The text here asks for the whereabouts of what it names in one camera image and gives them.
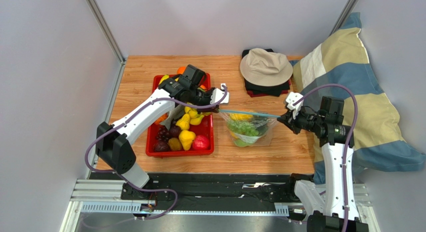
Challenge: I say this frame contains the orange toy pineapple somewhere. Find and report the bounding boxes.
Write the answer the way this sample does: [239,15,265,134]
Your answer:
[251,116,269,137]

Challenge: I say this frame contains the green toy grapes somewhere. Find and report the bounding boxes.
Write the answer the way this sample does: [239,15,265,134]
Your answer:
[227,120,258,137]

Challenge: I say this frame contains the clear zip top bag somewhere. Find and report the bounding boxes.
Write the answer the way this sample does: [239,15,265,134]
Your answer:
[219,109,278,148]

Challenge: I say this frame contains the green toy cucumber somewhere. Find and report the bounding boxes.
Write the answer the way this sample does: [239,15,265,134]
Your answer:
[233,139,252,148]

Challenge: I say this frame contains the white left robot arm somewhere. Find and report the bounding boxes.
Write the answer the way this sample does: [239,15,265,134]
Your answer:
[86,64,229,191]

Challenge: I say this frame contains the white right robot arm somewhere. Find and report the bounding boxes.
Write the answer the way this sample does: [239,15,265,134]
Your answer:
[277,92,369,232]

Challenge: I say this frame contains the yellow toy bananas bunch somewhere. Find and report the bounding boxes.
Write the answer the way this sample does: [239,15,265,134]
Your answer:
[184,106,211,126]

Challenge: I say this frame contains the grey toy fish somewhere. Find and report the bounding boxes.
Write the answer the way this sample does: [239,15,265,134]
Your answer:
[160,104,185,130]

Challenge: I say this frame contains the black folded cloth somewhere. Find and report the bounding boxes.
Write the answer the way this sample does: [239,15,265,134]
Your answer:
[239,48,293,97]

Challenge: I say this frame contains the yellow toy pear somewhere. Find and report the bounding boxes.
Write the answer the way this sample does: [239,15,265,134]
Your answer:
[175,113,191,131]

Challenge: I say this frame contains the orange toy orange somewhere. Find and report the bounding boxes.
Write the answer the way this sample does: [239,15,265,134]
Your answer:
[176,66,186,75]

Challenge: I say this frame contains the red plastic tray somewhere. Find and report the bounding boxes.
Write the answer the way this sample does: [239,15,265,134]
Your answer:
[145,72,215,158]

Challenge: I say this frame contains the red toy strawberry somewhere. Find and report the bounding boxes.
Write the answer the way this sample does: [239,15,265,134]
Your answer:
[192,135,211,151]

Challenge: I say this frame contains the dark red folded cloth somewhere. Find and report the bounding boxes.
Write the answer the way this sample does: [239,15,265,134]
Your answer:
[244,79,291,98]

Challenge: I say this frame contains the yellow toy banana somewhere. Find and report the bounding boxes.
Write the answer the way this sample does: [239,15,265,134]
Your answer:
[158,74,170,86]

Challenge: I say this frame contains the yellow toy bell pepper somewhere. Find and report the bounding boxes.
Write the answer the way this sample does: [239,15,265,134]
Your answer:
[178,130,196,151]

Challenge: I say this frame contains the orange toy pumpkin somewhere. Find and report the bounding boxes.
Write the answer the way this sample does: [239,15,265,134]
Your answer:
[154,113,168,125]

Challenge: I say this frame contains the dark purple toy grapes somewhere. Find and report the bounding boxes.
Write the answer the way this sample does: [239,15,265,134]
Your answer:
[155,122,182,142]

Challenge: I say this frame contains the brown toy kiwi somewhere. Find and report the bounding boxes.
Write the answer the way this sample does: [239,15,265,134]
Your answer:
[167,137,184,152]

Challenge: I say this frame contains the beige bucket hat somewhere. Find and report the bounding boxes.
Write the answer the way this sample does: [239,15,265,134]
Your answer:
[239,48,293,87]

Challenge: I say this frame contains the dark red toy plum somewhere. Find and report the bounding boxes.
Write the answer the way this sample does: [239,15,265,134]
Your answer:
[153,140,171,152]

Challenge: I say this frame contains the striped pillow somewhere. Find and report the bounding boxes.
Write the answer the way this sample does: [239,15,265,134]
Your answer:
[293,12,426,174]

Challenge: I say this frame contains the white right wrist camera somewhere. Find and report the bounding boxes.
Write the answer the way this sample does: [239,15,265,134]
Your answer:
[285,92,303,120]

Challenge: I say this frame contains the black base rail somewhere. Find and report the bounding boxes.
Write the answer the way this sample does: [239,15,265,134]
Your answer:
[120,173,314,212]

